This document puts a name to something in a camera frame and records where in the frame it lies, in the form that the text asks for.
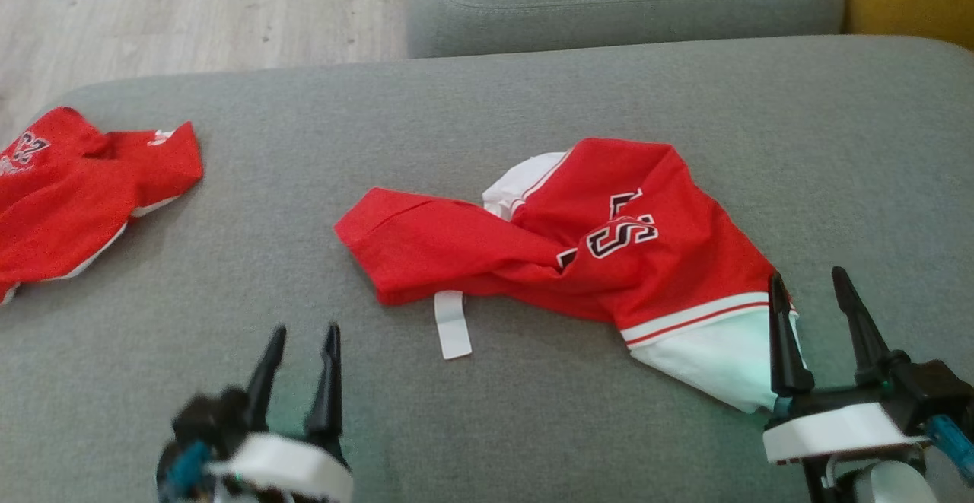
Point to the red jersey shirt white sleeves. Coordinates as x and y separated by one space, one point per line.
472 252

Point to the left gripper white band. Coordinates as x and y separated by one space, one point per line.
289 469

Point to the red basketball shorts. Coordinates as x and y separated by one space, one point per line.
68 198

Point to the large grey sofa seat cushion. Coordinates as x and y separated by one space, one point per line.
533 412

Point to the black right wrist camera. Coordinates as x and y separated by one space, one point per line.
932 389

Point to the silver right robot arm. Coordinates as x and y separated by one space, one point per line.
898 488

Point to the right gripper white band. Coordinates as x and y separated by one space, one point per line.
837 431

